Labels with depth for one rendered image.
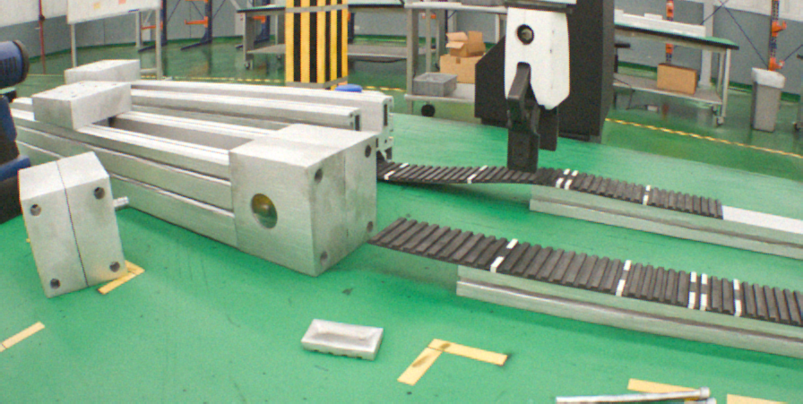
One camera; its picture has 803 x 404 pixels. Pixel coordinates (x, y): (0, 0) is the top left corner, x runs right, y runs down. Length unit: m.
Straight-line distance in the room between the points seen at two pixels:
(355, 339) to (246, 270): 0.15
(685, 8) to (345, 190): 7.68
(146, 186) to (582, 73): 0.66
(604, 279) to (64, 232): 0.44
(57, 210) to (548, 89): 0.46
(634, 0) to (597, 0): 7.15
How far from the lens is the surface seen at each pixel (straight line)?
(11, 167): 0.73
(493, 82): 0.96
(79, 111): 0.76
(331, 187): 0.47
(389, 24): 9.22
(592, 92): 0.92
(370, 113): 0.71
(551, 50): 0.55
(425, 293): 0.45
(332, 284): 0.47
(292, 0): 3.97
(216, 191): 0.52
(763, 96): 5.42
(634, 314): 0.43
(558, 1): 0.55
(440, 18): 6.34
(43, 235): 0.49
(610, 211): 0.60
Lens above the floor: 1.01
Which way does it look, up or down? 20 degrees down
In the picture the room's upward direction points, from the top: straight up
